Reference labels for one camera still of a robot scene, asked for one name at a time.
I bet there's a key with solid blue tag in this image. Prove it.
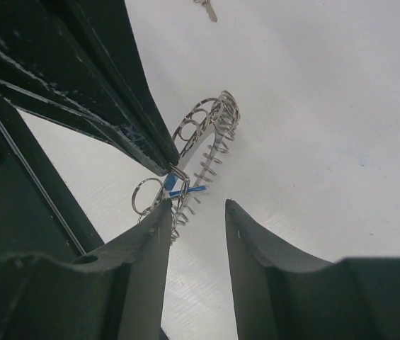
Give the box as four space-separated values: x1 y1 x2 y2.
163 174 208 198

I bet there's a key with yellow tag lower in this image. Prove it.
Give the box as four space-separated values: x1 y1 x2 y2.
194 0 218 23

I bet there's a metal disc keyring holder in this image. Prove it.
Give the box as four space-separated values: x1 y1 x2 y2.
131 90 241 242

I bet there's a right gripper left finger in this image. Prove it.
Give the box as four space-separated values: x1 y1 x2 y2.
0 200 172 339

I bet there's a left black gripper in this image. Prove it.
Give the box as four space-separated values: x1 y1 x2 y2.
0 30 171 259

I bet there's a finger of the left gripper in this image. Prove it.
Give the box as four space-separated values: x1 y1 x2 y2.
54 1 180 165

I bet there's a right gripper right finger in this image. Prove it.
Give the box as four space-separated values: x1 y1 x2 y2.
225 200 400 339

